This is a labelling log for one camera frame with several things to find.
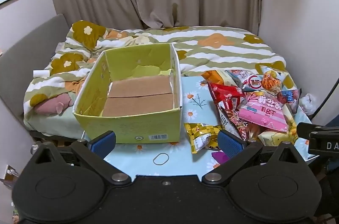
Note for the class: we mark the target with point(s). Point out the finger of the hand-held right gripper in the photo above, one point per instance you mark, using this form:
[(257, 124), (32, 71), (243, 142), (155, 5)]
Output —
[(304, 129)]

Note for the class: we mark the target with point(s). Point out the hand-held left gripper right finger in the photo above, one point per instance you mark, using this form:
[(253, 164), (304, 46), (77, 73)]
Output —
[(230, 145)]

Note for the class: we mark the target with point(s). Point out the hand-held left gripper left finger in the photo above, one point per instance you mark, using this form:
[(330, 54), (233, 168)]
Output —
[(103, 145)]

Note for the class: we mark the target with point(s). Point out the purple snack packet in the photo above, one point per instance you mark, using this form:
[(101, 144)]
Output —
[(222, 157)]

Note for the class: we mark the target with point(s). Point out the brown striped snack packet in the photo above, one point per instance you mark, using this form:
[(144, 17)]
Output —
[(230, 120)]

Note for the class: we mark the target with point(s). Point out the pale yellow cartoon snack packet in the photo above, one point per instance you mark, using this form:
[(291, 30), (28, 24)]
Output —
[(278, 135)]

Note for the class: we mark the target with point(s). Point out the red and blue foil packet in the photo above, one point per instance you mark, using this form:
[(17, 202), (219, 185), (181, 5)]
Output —
[(291, 96)]

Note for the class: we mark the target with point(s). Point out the pink snack packet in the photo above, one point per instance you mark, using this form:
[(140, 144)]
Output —
[(264, 112)]

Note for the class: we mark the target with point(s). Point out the red snack packet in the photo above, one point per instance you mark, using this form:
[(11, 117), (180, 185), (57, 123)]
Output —
[(226, 95)]

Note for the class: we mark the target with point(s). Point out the yellow-green cardboard box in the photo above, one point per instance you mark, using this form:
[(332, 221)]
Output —
[(137, 96)]

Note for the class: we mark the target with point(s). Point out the orange chips packet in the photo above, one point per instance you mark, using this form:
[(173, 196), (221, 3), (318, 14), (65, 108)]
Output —
[(270, 81)]

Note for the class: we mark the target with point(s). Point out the white packet with red circle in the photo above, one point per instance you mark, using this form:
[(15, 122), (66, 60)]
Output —
[(251, 82)]

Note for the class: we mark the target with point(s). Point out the orange and cream snack packet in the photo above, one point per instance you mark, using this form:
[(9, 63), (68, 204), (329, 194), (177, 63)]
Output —
[(214, 76)]

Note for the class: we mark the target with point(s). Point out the white plastic bag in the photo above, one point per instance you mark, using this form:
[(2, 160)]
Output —
[(308, 103)]

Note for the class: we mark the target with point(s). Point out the pile of assorted snack packets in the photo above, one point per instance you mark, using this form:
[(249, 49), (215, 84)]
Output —
[(194, 107)]

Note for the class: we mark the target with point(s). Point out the tan rubber band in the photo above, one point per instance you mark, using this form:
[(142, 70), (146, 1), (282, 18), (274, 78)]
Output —
[(160, 158)]

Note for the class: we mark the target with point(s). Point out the pink plush toy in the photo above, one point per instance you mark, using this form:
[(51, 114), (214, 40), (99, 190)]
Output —
[(51, 105)]

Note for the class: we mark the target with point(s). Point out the striped floral blanket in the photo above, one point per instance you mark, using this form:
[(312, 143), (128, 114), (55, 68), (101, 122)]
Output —
[(225, 50)]

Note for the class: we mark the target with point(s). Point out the grey bed headboard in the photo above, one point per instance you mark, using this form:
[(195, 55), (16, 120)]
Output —
[(21, 54)]

